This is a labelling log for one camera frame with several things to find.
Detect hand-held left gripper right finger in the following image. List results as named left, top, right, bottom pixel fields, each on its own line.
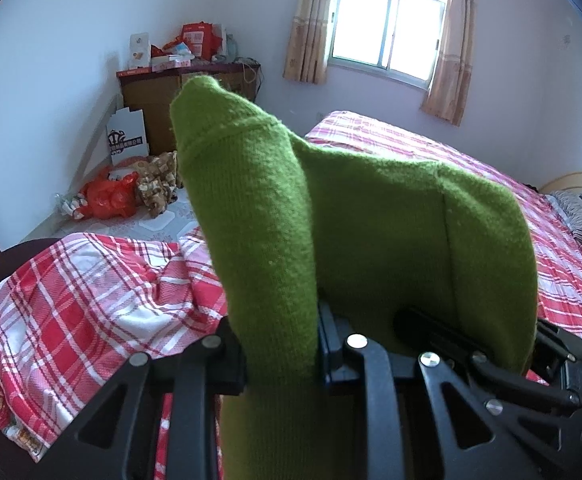
left=320, top=304, right=542, bottom=480

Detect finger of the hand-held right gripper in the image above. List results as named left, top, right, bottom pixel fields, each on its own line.
left=533, top=321, right=582, bottom=391
left=393, top=307, right=582, bottom=426

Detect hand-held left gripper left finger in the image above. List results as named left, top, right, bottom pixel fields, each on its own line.
left=36, top=317, right=248, bottom=480

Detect green knitted sweater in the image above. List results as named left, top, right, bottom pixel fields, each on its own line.
left=170, top=75, right=539, bottom=480

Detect patterned pillow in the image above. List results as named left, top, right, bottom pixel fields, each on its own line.
left=546, top=189, right=582, bottom=263

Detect red plaid blanket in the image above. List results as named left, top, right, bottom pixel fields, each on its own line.
left=0, top=110, right=582, bottom=480

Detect red plastic bag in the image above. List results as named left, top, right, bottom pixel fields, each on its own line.
left=73, top=166, right=139, bottom=220

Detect crumpled shiny wrappers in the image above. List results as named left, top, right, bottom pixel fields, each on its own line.
left=56, top=192, right=89, bottom=218

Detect white printed paper bag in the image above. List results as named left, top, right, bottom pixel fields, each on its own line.
left=106, top=107, right=150, bottom=166

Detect beige curtain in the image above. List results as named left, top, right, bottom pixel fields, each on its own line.
left=282, top=0, right=339, bottom=83
left=421, top=0, right=478, bottom=126

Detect brown wooden desk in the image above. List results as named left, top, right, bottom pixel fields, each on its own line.
left=117, top=62, right=262, bottom=156

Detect window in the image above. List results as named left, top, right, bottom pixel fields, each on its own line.
left=328, top=0, right=446, bottom=86

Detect white flat box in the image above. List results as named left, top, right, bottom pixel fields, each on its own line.
left=151, top=52, right=194, bottom=72

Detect white card box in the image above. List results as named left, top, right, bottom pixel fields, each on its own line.
left=130, top=33, right=152, bottom=70

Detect red gift bag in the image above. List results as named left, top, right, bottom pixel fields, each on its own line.
left=178, top=22, right=224, bottom=58

